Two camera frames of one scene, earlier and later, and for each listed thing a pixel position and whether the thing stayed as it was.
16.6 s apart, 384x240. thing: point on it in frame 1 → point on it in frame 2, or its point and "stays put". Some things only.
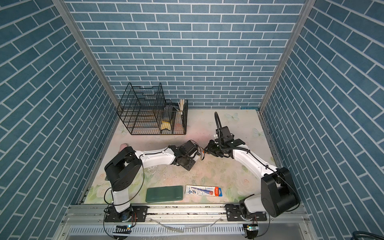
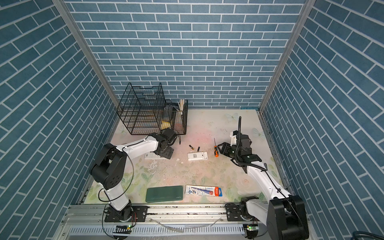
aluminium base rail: (87, 222) stays put
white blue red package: (203, 190) stays put
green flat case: (165, 193) stays put
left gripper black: (191, 165) → (169, 152)
